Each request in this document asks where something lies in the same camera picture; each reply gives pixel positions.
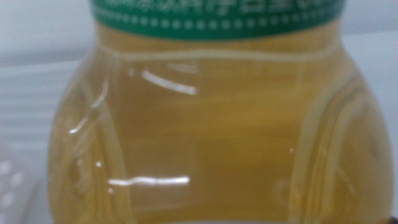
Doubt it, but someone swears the yellow tea bottle green label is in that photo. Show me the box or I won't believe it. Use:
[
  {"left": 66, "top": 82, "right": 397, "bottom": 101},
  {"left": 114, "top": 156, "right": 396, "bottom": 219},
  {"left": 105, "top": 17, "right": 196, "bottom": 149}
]
[{"left": 46, "top": 0, "right": 396, "bottom": 224}]

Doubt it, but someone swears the white perforated plastic basket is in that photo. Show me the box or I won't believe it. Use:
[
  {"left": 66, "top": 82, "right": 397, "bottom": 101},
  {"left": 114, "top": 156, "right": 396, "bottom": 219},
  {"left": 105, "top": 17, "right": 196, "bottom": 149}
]
[{"left": 0, "top": 149, "right": 44, "bottom": 224}]

